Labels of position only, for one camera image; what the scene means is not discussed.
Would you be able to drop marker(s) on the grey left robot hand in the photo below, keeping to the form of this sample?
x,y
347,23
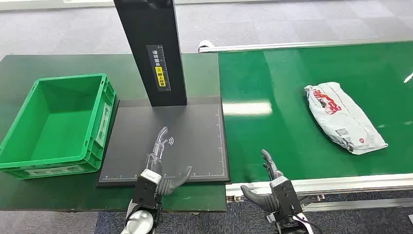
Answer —
x,y
172,186

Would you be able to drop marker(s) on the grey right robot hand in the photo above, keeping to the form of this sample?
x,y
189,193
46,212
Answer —
x,y
263,202

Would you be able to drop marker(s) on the grey plastic mailer package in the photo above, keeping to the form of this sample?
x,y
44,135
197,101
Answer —
x,y
342,119

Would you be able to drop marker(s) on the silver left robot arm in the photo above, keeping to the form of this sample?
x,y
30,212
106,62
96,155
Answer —
x,y
138,223

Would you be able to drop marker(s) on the green conveyor belt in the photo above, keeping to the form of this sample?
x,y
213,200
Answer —
x,y
290,80

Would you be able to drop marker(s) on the white conveyor roller end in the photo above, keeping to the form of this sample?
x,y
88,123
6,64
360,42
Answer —
x,y
204,43

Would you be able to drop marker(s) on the green plastic crate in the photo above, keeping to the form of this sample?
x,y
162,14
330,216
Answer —
x,y
64,122

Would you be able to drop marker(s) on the black scanner column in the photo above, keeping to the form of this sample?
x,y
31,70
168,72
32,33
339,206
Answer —
x,y
145,25

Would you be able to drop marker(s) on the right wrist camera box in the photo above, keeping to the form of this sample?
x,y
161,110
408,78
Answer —
x,y
285,197

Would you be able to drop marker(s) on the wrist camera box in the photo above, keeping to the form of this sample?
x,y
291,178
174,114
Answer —
x,y
145,190
285,197

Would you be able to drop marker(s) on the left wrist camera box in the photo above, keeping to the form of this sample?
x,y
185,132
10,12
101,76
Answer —
x,y
145,190

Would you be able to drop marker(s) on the black scanner base plate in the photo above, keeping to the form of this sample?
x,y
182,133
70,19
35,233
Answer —
x,y
193,135

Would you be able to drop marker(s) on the aluminium conveyor frame rail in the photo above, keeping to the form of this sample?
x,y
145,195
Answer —
x,y
355,182

